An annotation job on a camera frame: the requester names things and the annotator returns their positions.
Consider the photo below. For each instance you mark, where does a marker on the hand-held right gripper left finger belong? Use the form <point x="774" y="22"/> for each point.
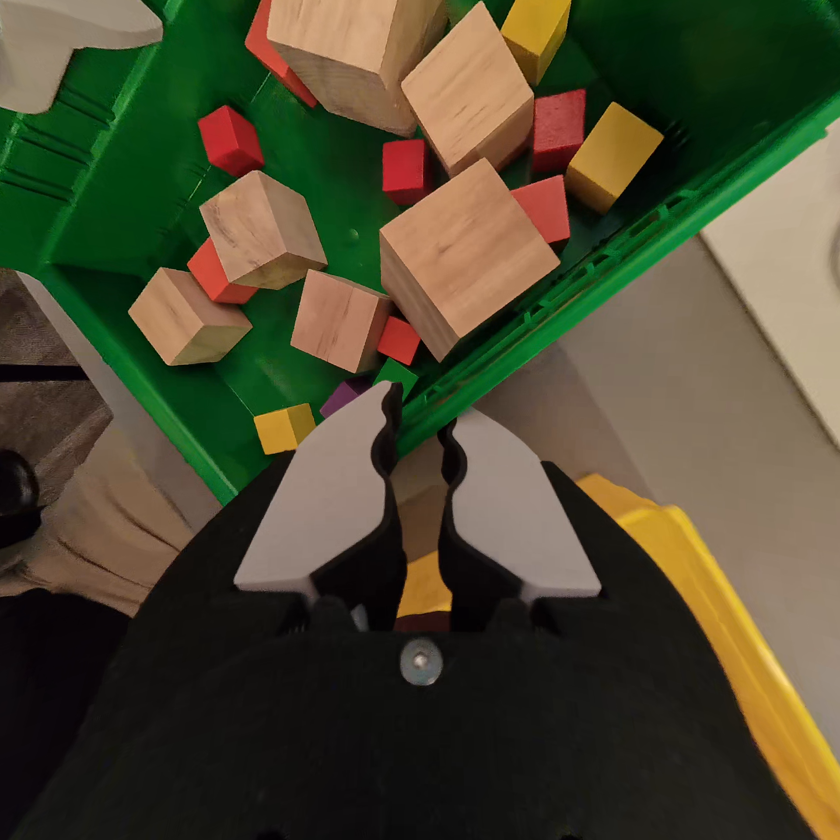
<point x="321" y="512"/>

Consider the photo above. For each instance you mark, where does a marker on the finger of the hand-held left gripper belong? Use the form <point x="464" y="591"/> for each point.
<point x="39" y="39"/>

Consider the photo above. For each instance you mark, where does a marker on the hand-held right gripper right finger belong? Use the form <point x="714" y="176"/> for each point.
<point x="518" y="518"/>

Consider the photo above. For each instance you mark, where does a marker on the yellow plastic box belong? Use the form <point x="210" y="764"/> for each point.
<point x="735" y="604"/>

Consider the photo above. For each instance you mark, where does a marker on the pile of wooden cubes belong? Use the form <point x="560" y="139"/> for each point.
<point x="459" y="256"/>

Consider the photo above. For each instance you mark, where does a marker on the green plastic box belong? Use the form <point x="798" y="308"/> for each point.
<point x="709" y="72"/>

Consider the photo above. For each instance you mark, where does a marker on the beige trousers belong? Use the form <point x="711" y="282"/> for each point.
<point x="111" y="525"/>

